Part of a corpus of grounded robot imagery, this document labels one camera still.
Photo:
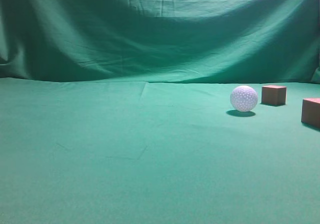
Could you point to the green cloth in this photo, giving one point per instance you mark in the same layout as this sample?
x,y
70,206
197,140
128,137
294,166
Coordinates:
x,y
119,112

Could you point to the white dimpled ball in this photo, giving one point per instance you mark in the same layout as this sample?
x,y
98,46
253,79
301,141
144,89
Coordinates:
x,y
243,98

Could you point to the brown cube block at edge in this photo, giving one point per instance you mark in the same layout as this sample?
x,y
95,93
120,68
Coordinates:
x,y
310,113

